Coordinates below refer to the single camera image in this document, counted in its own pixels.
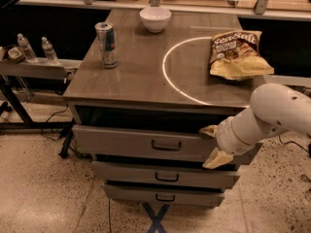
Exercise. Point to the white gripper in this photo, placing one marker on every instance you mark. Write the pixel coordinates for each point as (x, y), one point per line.
(225, 137)

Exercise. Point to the grey top drawer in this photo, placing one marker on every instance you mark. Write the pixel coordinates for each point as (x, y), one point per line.
(144, 144)

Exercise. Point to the grey drawer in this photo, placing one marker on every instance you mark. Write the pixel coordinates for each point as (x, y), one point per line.
(144, 144)
(164, 195)
(134, 173)

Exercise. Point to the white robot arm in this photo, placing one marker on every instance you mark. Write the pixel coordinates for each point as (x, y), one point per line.
(274, 109)

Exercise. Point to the grey drawer cabinet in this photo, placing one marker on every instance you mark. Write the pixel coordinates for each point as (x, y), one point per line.
(161, 83)

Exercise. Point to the grey bottom drawer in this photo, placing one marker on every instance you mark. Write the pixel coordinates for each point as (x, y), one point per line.
(164, 195)

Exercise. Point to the grey middle drawer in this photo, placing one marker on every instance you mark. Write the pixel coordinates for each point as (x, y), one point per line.
(134, 173)

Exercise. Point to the sea salt chips bag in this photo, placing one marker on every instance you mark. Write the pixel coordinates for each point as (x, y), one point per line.
(235, 56)

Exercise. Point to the blue tape cross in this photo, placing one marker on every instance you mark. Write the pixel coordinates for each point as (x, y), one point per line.
(156, 218)

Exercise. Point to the white ceramic bowl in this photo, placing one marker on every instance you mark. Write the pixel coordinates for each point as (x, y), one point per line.
(155, 19)

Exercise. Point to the blue silver drink can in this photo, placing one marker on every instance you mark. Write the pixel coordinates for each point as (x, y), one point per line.
(106, 38)

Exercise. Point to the right clear water bottle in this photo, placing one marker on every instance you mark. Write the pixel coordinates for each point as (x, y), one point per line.
(49, 51)

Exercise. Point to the clear water bottle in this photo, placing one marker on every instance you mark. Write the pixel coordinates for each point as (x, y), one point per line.
(26, 48)
(49, 51)

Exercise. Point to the left clear water bottle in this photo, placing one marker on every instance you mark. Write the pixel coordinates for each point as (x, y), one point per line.
(26, 48)

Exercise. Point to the grey side table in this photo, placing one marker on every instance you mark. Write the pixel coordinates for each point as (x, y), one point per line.
(39, 70)

